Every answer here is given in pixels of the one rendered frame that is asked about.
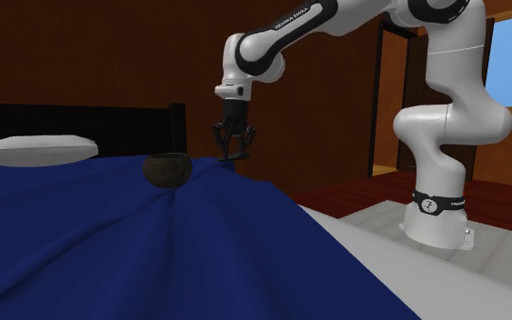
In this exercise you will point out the dark brown round bowl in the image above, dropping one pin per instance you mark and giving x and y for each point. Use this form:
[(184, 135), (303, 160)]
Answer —
[(167, 171)]

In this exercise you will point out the dark brown door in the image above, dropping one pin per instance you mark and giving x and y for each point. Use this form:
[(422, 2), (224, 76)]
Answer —
[(415, 88)]

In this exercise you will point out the grey robot stand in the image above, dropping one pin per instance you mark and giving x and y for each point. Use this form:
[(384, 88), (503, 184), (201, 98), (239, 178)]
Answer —
[(499, 257)]

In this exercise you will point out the bed with blue cover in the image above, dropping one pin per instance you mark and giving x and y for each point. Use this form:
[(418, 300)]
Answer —
[(105, 244)]

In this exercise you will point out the white pillow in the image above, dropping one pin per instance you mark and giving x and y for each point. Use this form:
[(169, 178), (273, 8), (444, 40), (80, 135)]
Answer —
[(38, 150)]

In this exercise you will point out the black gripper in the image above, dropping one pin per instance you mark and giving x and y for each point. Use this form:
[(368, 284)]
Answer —
[(235, 110)]

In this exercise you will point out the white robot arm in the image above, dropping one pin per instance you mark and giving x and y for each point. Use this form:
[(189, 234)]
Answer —
[(453, 88)]

